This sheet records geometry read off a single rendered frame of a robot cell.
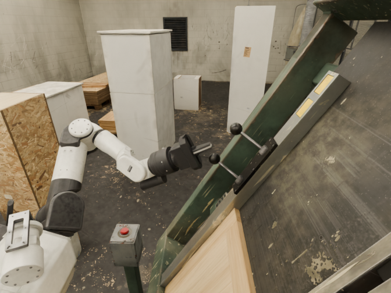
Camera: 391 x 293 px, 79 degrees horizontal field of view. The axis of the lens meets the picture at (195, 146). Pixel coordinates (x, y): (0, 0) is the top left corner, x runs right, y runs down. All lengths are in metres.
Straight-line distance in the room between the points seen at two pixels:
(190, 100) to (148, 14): 4.22
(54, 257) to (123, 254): 0.61
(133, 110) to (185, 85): 2.67
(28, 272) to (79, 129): 0.48
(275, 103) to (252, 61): 3.27
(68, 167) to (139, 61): 2.14
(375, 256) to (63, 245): 0.65
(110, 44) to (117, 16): 6.48
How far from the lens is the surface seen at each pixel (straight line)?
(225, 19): 8.52
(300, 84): 0.91
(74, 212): 0.81
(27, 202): 2.71
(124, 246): 1.25
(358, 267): 0.38
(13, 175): 2.58
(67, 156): 0.89
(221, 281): 0.73
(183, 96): 5.62
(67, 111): 4.17
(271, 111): 0.90
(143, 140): 3.17
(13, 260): 0.59
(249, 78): 4.19
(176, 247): 1.24
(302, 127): 0.68
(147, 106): 2.96
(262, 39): 4.13
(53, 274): 0.71
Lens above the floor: 1.83
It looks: 27 degrees down
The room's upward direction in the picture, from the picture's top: straight up
